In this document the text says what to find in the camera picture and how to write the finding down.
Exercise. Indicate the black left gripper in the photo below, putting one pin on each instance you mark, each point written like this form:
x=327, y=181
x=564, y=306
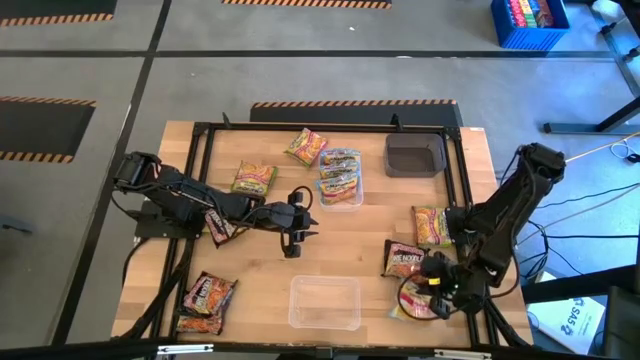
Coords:
x=287, y=220

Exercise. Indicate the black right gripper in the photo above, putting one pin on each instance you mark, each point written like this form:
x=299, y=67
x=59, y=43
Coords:
x=452, y=287

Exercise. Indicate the black fire noodle pack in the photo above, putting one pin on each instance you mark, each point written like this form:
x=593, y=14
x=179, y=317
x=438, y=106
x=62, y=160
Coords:
x=402, y=260
x=222, y=231
x=209, y=295
x=200, y=325

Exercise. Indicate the pink chili ramen noodle pack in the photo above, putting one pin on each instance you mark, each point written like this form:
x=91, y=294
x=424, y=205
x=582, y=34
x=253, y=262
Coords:
x=254, y=178
x=430, y=226

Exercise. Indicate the clear plastic bin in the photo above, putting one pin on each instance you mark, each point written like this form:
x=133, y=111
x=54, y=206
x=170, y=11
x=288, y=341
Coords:
x=350, y=206
x=325, y=302

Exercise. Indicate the grey plastic bin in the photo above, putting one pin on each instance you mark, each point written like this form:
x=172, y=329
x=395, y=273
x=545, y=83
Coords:
x=415, y=156

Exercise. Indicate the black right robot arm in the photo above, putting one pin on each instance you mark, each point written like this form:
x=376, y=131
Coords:
x=505, y=210

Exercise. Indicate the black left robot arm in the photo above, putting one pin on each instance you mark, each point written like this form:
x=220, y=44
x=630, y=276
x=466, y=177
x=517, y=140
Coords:
x=175, y=192

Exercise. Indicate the yellow-green snack packet top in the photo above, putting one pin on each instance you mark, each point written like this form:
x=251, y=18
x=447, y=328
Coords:
x=306, y=147

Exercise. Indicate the black hazard-striped floor mat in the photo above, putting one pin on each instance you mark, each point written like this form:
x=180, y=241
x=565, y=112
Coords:
x=305, y=3
x=55, y=7
x=40, y=127
x=350, y=116

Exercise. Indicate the black metal beam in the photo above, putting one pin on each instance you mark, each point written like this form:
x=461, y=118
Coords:
x=575, y=287

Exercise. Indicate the white cardboard box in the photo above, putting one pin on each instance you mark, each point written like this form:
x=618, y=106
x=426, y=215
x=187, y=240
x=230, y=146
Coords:
x=570, y=322

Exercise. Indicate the dark grey case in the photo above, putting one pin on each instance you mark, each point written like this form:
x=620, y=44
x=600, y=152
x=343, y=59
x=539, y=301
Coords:
x=622, y=325

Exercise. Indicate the blue plastic crate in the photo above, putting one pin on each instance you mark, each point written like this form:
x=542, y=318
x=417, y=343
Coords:
x=530, y=37

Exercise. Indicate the red box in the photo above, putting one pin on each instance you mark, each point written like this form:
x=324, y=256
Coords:
x=516, y=14

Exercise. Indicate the yellow green box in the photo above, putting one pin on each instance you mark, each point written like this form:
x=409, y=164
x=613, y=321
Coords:
x=529, y=15

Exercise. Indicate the brown box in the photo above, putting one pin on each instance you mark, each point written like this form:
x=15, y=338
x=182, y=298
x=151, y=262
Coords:
x=546, y=12

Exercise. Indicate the white object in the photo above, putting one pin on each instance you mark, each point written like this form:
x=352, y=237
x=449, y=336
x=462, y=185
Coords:
x=606, y=7

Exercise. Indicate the silver aluminium bracket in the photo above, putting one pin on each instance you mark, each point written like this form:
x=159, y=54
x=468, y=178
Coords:
x=462, y=355
x=185, y=349

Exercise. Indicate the black aluminium table frame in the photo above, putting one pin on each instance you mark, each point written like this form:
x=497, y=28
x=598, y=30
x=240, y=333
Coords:
x=250, y=127

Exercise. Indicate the black desk leg frame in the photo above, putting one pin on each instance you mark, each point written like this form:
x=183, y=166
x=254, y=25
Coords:
x=575, y=128

